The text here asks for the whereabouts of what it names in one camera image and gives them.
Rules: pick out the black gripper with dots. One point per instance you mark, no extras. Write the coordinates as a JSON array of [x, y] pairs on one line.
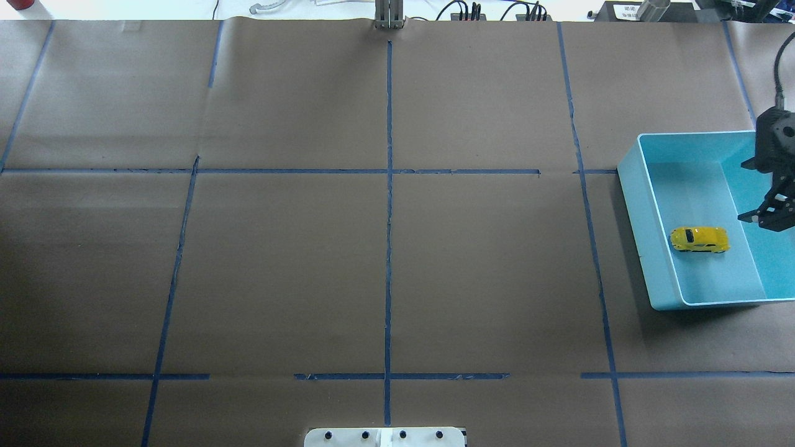
[[777, 162]]

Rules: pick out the yellow beetle toy car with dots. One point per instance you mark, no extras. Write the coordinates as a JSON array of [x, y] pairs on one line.
[[699, 239]]

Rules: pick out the turquoise plastic bin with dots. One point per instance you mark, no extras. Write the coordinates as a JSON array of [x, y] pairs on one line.
[[675, 180]]

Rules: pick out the metal cup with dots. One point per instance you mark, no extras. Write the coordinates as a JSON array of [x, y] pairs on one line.
[[652, 10]]

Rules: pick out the black box under cup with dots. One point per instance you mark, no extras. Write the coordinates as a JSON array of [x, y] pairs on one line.
[[625, 11]]

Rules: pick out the orange black power strip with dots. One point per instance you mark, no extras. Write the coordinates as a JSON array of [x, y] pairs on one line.
[[468, 12]]

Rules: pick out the red fire extinguisher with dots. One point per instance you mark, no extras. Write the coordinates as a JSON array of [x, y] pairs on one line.
[[20, 5]]

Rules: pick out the aluminium frame post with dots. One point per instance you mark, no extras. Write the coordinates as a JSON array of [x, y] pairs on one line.
[[389, 14]]

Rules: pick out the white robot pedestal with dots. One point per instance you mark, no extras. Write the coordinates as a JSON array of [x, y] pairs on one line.
[[386, 436]]

